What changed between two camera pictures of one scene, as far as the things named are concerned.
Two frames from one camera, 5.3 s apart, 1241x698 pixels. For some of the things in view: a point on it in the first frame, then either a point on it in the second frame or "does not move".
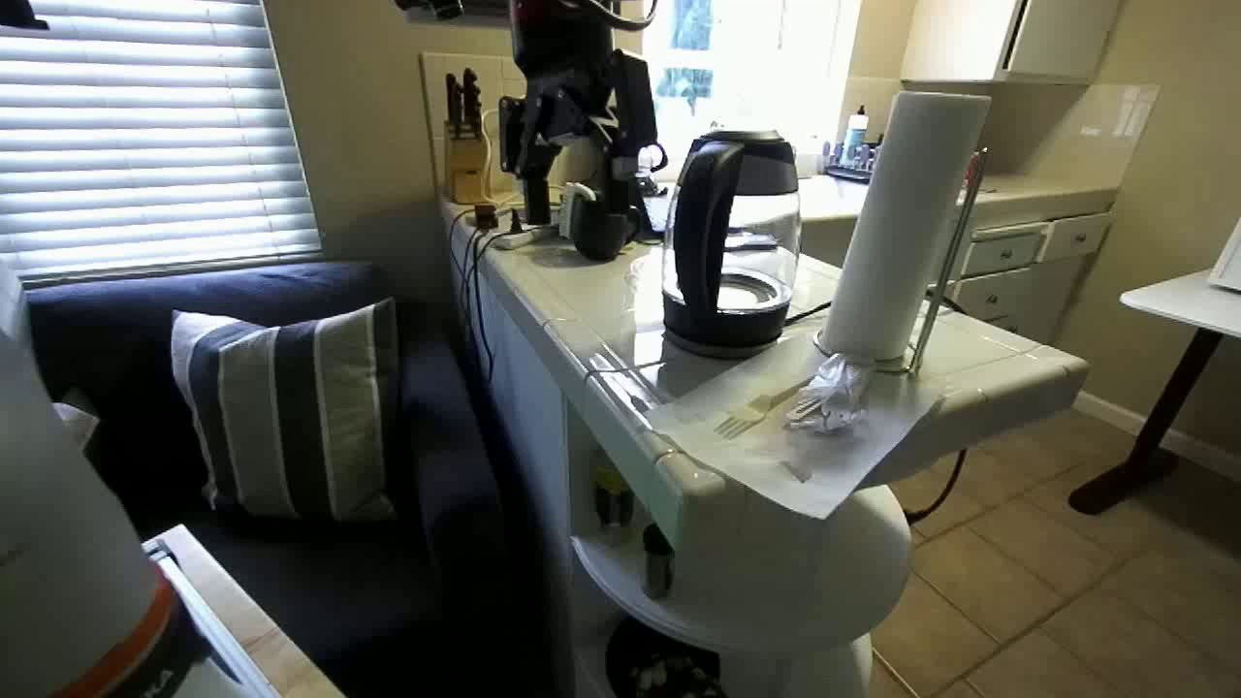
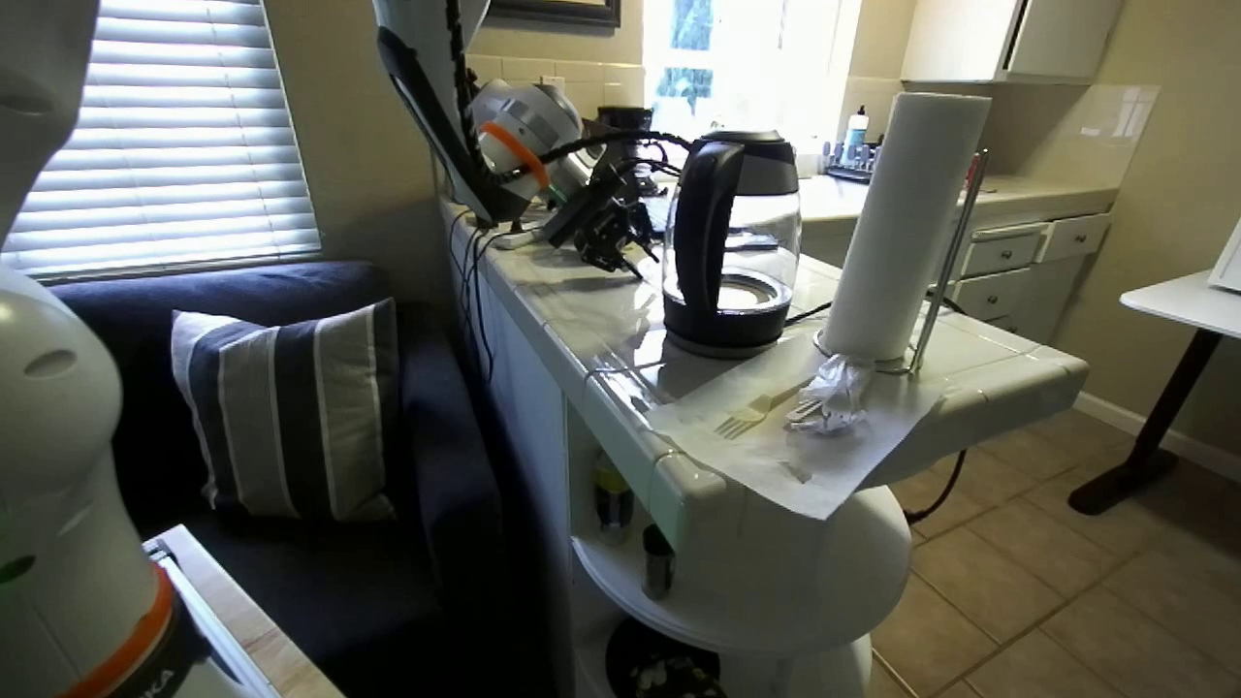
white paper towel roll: x=909 y=221 does not move
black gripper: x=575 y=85 to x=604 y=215
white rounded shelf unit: x=787 y=599 does not move
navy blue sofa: x=425 y=604 does not move
